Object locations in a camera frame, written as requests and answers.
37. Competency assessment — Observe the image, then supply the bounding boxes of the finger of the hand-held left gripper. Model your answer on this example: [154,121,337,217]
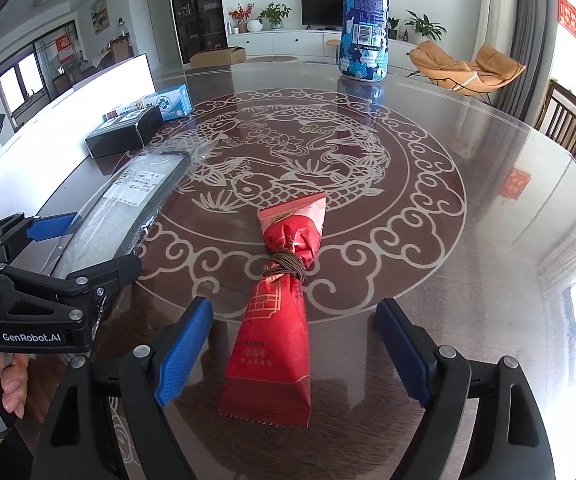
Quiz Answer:
[0,212,79,262]
[0,252,143,312]

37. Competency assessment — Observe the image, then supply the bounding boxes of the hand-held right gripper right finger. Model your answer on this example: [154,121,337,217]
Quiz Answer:
[374,297,556,480]

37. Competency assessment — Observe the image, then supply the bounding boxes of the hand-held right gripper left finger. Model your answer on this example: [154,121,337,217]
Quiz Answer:
[30,296,215,480]

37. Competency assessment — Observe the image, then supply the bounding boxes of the phone case clear pack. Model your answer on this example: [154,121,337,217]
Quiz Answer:
[50,147,219,281]

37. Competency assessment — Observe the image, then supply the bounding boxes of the red snack packet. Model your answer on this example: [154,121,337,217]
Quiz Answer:
[218,192,328,428]

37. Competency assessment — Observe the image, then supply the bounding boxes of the white storage box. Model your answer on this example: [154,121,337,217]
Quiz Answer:
[0,52,156,211]

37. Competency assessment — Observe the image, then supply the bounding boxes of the brown patterned glass desktop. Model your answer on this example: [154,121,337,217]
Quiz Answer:
[0,57,576,480]

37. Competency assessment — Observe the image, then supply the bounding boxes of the black box white labels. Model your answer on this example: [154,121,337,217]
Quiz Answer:
[84,105,164,159]

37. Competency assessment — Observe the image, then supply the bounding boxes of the glass sliding door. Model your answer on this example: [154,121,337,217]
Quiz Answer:
[0,20,81,116]

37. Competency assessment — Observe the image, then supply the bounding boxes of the blue white medicine box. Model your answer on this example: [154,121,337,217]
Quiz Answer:
[103,84,193,122]

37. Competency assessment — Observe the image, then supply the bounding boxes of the red door decoration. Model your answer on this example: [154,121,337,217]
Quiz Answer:
[55,35,76,63]

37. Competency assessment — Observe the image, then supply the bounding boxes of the wooden dining furniture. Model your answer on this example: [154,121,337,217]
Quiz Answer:
[53,35,134,91]

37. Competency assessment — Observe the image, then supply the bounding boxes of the cardboard box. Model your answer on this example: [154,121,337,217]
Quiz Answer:
[189,46,246,68]

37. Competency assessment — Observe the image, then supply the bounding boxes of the dark glass display cabinet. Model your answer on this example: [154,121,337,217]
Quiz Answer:
[166,0,228,63]

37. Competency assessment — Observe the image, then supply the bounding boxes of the wooden chair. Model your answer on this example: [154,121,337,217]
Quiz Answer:
[535,80,576,171]

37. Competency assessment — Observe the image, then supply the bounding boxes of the red flower arrangement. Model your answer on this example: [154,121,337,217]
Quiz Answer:
[228,4,255,33]

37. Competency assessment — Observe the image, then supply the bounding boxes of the white television cabinet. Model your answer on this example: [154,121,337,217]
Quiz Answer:
[225,27,419,61]

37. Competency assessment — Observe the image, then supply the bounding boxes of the orange lounge chair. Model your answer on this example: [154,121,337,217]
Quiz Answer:
[409,40,527,98]

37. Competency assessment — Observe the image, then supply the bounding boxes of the green potted plant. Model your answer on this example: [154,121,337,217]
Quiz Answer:
[258,2,293,30]

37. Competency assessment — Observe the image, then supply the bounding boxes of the blue camouflage bottle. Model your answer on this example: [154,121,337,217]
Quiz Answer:
[337,0,393,82]

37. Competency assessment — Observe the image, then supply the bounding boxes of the large leafy potted plant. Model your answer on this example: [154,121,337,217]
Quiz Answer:
[404,10,447,44]

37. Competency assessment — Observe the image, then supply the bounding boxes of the grey curtain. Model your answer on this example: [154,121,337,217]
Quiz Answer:
[498,0,561,121]

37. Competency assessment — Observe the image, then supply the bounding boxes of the black television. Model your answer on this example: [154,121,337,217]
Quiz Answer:
[300,0,344,28]

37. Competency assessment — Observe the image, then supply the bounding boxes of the covered standing air conditioner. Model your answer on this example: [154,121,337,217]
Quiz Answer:
[473,0,519,61]

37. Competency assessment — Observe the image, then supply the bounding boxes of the framed wall painting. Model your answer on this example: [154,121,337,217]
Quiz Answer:
[89,0,110,35]

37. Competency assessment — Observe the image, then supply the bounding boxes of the red wall decoration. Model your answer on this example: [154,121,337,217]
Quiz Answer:
[557,0,576,40]

